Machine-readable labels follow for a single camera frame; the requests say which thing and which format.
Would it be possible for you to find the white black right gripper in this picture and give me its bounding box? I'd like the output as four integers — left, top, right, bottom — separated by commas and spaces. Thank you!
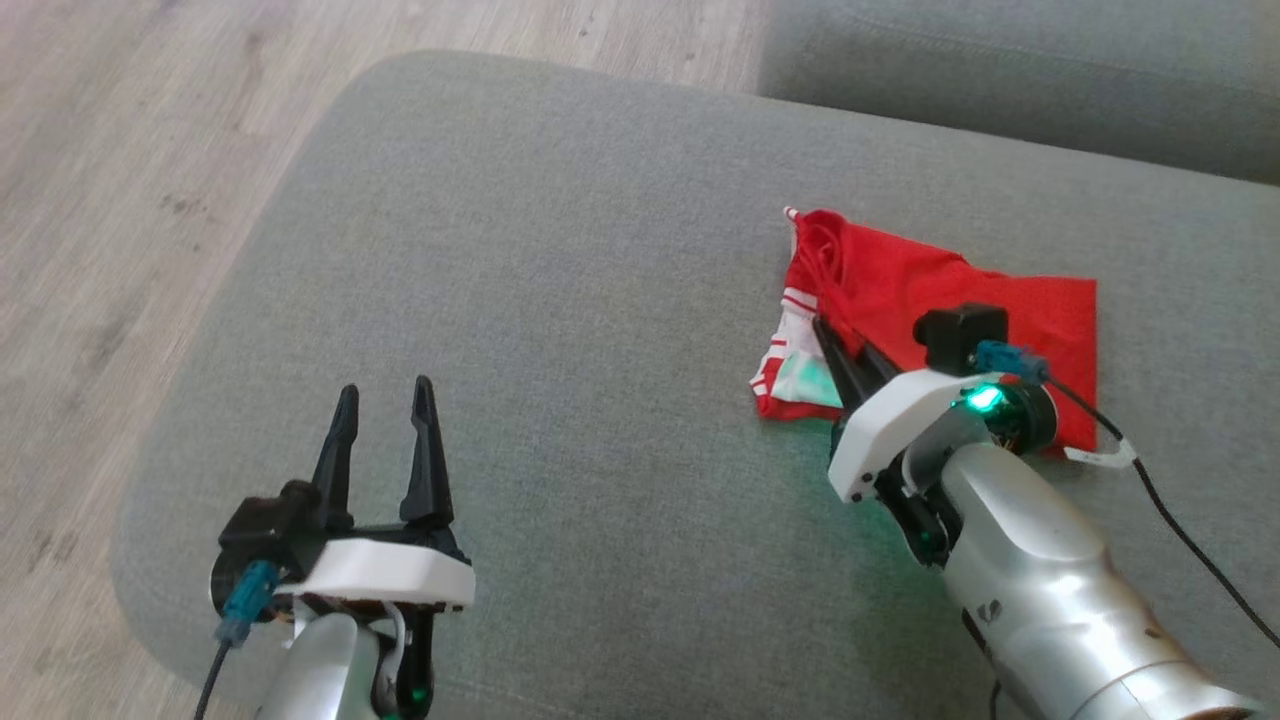
811, 316, 986, 568

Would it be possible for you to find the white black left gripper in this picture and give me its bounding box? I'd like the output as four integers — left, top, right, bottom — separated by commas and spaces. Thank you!
272, 376, 477, 720

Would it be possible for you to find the red jersey with black lettering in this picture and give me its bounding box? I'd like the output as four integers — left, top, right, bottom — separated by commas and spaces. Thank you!
750, 205, 1138, 468

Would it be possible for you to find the grey fabric sofa seat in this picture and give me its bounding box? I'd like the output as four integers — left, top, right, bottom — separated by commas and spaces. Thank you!
110, 50, 1280, 720

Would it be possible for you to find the grey fabric sofa cushion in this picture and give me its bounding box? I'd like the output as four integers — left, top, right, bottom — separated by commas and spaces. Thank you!
758, 0, 1280, 187

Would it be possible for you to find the black cable blue plug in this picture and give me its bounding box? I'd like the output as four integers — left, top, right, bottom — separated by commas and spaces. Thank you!
973, 340, 1280, 651
193, 560, 284, 720

